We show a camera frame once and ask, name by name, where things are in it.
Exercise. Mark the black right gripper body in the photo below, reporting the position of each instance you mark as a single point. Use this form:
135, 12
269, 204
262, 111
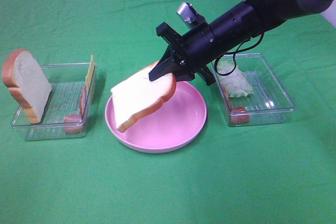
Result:
193, 50

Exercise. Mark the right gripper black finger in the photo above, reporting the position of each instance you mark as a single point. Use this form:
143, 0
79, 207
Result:
165, 65
184, 75

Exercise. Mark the bread slice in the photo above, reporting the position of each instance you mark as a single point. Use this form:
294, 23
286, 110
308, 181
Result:
137, 96
27, 83

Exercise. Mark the green lettuce leaf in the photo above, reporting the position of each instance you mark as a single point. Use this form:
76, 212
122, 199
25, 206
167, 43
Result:
235, 84

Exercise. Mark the bacon strip from container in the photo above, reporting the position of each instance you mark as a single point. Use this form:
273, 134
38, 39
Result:
76, 118
235, 114

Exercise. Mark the yellow cheese slice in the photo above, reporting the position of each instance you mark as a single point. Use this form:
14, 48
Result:
90, 73

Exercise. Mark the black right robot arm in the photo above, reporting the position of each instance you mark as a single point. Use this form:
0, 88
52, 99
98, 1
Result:
251, 18

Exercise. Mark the pink plate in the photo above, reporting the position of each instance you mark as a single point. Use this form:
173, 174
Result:
171, 127

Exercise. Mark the clear right plastic container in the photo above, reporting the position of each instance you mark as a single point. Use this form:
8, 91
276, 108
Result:
270, 102

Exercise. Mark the clear plastic container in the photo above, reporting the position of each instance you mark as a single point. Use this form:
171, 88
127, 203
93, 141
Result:
66, 80
270, 102

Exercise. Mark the clear left plastic container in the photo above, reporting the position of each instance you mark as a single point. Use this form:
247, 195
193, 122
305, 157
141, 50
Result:
66, 80

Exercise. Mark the green tablecloth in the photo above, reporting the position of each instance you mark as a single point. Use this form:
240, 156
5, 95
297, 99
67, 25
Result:
278, 173

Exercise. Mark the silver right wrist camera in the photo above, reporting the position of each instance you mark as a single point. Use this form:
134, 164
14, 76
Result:
189, 15

